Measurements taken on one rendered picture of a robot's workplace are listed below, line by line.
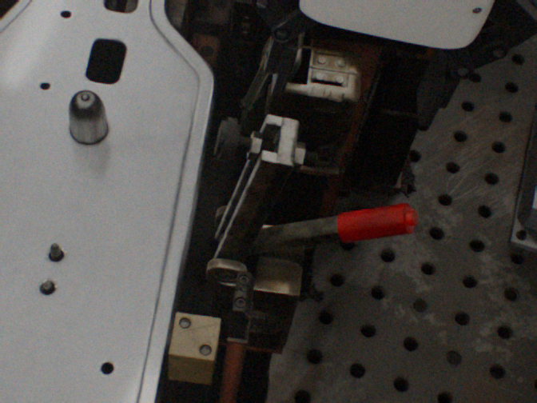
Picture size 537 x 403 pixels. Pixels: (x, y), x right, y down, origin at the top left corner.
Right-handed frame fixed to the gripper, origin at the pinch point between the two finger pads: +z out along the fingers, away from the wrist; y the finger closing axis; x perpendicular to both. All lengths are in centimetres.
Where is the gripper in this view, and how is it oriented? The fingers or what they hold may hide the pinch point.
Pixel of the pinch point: (355, 83)
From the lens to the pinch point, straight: 60.1
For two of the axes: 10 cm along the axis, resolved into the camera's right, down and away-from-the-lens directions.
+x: -0.6, 7.6, -6.5
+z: -2.1, 6.2, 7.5
